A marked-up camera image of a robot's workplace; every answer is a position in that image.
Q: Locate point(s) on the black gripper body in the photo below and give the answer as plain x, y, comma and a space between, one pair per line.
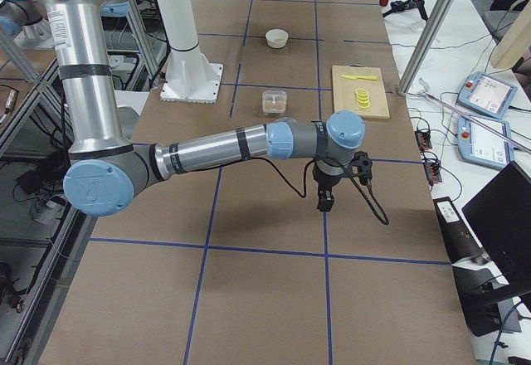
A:
326, 182

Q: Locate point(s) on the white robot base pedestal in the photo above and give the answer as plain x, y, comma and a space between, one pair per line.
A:
189, 76

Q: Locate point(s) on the teach pendant upper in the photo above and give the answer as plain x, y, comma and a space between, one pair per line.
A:
486, 95

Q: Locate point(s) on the aluminium frame post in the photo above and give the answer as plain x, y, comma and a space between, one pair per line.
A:
423, 45

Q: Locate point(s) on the black tripod stand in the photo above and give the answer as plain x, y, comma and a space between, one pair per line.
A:
402, 6

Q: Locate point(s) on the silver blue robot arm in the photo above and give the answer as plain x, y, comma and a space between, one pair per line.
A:
17, 14
108, 171

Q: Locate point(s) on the black box with label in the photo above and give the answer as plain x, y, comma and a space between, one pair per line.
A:
459, 242

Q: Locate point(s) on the clear plastic egg box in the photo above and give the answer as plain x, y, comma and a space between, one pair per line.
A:
274, 102

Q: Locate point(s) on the teach pendant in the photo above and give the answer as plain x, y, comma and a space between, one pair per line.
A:
486, 95
479, 146

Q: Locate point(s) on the wooden cutting board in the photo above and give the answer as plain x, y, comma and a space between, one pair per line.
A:
344, 91

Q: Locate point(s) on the yellow plastic knife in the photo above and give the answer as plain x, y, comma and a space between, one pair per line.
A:
360, 77

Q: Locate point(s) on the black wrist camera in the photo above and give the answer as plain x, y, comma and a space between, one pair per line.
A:
361, 167

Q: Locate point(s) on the black laptop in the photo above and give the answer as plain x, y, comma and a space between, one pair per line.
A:
499, 215

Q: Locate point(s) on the teach pendant lower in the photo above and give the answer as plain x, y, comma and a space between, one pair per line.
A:
479, 146

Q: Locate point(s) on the white paper bowl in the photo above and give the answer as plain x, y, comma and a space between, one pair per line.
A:
276, 38

